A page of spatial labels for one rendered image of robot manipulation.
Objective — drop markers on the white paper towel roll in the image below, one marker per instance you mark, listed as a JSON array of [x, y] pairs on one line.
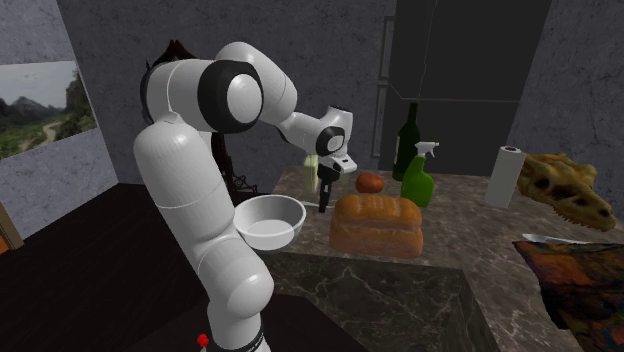
[[504, 178]]

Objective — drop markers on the dark refrigerator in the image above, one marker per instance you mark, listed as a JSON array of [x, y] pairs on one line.
[[463, 73]]

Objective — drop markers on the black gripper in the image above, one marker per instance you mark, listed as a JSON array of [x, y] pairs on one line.
[[327, 174]]

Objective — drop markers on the dark robot stand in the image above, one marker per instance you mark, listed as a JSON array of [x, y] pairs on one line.
[[307, 326]]

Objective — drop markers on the green spray bottle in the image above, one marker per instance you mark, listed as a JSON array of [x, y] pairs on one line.
[[417, 185]]

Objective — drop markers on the landscape wall picture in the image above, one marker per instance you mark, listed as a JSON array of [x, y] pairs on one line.
[[39, 112]]

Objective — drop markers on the yellow dinosaur skull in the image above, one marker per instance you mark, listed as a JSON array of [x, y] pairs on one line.
[[560, 187]]

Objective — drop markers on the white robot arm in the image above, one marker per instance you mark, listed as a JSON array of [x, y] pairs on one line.
[[185, 195]]

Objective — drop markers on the dark ornate stand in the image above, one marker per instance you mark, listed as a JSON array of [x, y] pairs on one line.
[[222, 156]]

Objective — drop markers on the brown bread loaf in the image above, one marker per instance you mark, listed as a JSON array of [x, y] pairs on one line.
[[375, 224]]

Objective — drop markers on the white bowl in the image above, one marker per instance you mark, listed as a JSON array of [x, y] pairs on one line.
[[273, 229]]

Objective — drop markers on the dark green wine bottle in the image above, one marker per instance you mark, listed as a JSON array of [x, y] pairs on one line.
[[407, 141]]

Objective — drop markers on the red tomato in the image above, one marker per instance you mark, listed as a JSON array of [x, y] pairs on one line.
[[369, 183]]

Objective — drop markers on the multicoloured cloth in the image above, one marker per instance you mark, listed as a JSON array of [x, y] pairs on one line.
[[585, 287]]

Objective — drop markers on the pale yellow glass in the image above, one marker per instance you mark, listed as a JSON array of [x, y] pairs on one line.
[[310, 175]]

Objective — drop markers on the silver knife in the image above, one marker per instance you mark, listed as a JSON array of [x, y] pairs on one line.
[[546, 239]]

